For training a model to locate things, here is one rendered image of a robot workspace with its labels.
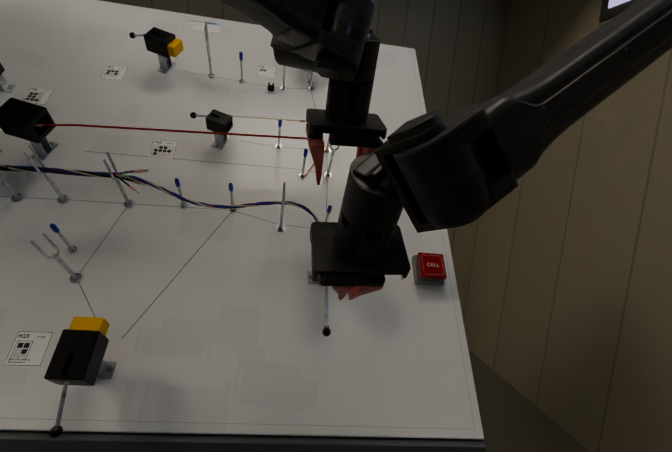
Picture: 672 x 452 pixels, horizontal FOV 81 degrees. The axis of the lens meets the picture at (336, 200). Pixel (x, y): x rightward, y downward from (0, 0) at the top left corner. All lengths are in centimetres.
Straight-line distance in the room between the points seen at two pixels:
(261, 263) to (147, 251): 20
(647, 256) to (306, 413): 185
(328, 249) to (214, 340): 34
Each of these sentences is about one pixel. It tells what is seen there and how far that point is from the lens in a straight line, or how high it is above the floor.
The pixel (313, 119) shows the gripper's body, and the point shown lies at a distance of 52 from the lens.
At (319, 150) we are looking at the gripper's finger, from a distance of 51.
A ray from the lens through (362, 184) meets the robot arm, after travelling 33.
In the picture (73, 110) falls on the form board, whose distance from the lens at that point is 104.
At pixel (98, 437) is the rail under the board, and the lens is 71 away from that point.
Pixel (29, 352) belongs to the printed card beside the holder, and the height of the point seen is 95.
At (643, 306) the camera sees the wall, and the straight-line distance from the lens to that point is 228.
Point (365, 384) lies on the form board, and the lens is 71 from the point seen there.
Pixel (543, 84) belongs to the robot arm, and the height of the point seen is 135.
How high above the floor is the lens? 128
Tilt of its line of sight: 5 degrees down
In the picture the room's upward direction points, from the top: 6 degrees clockwise
